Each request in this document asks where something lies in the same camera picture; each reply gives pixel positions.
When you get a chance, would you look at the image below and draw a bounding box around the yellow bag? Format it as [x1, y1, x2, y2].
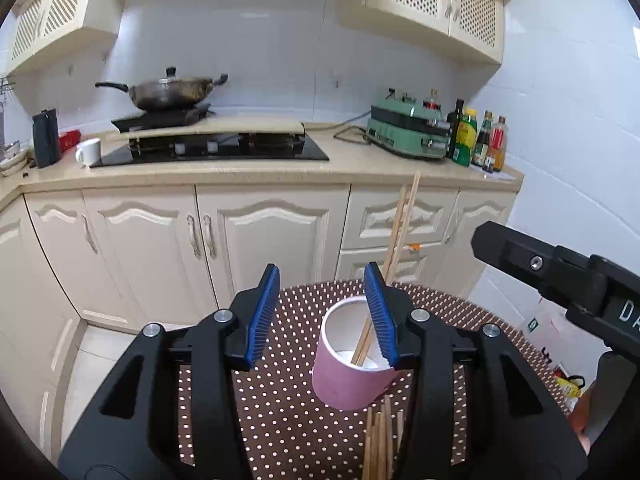
[554, 374, 587, 399]

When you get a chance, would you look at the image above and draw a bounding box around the dark wok with lid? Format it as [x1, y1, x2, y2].
[95, 66, 229, 113]

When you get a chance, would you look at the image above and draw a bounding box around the green electric grill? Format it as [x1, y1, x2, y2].
[365, 87, 452, 161]

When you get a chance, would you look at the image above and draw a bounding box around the pink paper cup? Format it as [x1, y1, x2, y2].
[311, 296, 401, 413]

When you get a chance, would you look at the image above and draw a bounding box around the dark soy sauce bottle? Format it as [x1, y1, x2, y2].
[472, 110, 494, 169]

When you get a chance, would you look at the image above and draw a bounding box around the black induction cooker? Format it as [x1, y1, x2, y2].
[111, 103, 214, 133]

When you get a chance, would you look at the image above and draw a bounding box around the beige wooden board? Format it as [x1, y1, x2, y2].
[107, 116, 306, 145]

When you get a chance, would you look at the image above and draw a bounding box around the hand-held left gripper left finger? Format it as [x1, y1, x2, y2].
[57, 262, 281, 480]

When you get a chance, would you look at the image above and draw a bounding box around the black glass gas stove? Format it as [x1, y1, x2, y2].
[90, 132, 330, 168]

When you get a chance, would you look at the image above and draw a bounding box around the yellow green plastic bottle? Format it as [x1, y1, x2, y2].
[452, 108, 479, 168]

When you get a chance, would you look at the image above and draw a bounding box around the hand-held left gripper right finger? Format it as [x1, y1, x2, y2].
[362, 261, 588, 480]

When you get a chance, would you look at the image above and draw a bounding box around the brown polka dot tablecloth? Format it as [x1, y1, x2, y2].
[177, 280, 572, 480]

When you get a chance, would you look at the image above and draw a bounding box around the cream lattice wall cabinet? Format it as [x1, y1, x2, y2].
[337, 0, 521, 66]
[4, 0, 134, 77]

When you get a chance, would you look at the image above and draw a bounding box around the grey power cable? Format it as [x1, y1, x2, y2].
[333, 121, 372, 145]

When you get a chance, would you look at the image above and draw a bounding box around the white mug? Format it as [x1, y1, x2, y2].
[75, 137, 104, 166]

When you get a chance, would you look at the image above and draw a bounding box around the red label sauce bottle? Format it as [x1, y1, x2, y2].
[484, 115, 509, 174]

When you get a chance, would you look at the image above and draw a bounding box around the white cardboard box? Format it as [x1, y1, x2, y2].
[517, 294, 603, 378]

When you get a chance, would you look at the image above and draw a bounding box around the black kettle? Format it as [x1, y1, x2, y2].
[32, 108, 62, 169]

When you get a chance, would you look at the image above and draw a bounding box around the person's right hand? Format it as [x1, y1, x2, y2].
[570, 382, 599, 457]

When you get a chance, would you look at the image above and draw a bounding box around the dark green glass bottle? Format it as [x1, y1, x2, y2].
[446, 98, 466, 160]

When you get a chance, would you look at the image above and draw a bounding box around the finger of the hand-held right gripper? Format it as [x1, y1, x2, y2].
[472, 221, 610, 314]

